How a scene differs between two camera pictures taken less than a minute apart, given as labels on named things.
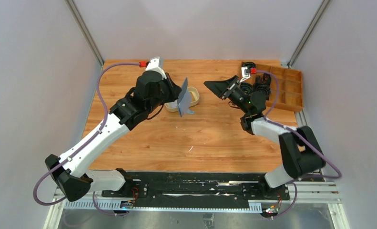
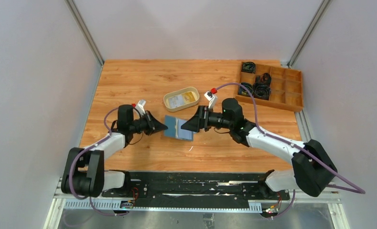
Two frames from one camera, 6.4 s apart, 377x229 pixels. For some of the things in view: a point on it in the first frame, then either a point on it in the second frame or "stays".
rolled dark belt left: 247,88 stays
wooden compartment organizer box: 287,85 stays
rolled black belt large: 264,87 stays
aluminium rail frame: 310,204 stays
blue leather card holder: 184,100 to 174,130
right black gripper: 219,88 to 199,121
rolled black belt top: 249,65 stays
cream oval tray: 194,96 stays
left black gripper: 175,90 to 153,125
